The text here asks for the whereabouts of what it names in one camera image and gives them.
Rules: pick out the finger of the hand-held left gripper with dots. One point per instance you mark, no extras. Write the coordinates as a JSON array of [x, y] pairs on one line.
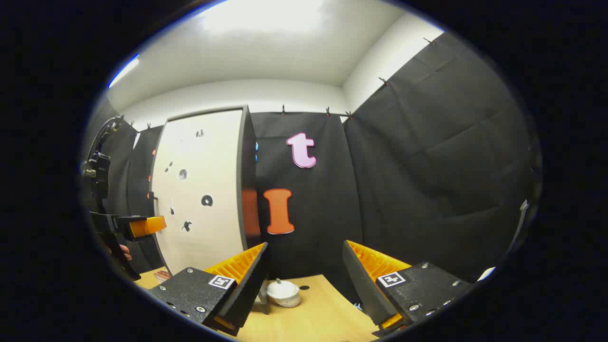
[[145, 227]]

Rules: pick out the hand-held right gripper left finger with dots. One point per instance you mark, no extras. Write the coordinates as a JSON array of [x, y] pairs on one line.
[[247, 294]]

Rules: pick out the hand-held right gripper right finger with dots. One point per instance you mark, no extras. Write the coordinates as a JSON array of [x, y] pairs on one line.
[[363, 289]]

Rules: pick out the white cabinet door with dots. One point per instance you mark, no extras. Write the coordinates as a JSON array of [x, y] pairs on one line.
[[204, 156]]

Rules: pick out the grey cabinet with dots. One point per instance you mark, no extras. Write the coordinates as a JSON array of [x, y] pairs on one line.
[[249, 156]]

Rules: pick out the small white lidded jar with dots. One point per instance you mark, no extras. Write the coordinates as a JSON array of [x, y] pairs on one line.
[[283, 292]]

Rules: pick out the ceiling light panel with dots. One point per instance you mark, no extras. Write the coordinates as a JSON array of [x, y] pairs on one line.
[[261, 14], [123, 71]]

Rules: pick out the white flat panel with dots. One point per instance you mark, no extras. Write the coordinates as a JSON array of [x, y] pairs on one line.
[[487, 273]]

